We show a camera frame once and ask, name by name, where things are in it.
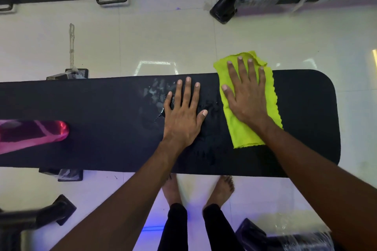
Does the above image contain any black metal frame foot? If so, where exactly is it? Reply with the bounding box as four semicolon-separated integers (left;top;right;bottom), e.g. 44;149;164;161
0;194;77;251

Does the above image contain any person's left foot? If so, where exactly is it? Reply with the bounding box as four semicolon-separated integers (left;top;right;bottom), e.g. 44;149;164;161
161;173;183;206

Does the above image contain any person's left hand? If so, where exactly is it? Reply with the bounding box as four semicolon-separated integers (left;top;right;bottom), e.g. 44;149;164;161
161;76;209;150

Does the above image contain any person's foot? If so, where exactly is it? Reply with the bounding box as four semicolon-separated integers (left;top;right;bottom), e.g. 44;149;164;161
204;175;235;209
161;173;183;206

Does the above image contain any person's right forearm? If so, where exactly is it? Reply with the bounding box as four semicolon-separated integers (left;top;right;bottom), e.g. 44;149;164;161
254;119;377;251

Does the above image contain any person's right hand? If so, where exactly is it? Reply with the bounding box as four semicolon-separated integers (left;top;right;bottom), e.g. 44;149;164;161
221;56;273;131

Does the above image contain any person's left trouser leg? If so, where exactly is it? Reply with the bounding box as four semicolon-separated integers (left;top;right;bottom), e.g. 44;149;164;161
157;203;189;251

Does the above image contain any black padded bench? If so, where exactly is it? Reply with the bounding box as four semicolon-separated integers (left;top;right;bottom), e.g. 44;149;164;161
0;69;341;178

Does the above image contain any person's left forearm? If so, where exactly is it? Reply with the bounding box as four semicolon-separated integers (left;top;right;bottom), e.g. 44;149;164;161
50;140;187;251

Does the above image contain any person's trouser leg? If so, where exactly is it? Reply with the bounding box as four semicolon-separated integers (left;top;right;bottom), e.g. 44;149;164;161
202;203;245;251
157;203;189;251

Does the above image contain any person's right trouser leg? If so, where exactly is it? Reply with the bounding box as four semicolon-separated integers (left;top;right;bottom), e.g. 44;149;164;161
202;203;245;251

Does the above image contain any pink translucent bottle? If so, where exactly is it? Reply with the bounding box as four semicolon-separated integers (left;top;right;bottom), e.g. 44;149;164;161
0;120;70;155

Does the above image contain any yellow-green cleaning cloth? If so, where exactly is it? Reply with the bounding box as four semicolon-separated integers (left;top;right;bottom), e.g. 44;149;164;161
213;51;284;149

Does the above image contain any person's right foot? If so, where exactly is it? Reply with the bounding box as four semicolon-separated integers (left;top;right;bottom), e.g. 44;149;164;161
204;175;235;209

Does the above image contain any plastic-wrapped black equipment base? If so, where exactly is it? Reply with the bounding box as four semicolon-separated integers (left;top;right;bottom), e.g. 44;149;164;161
235;217;337;251

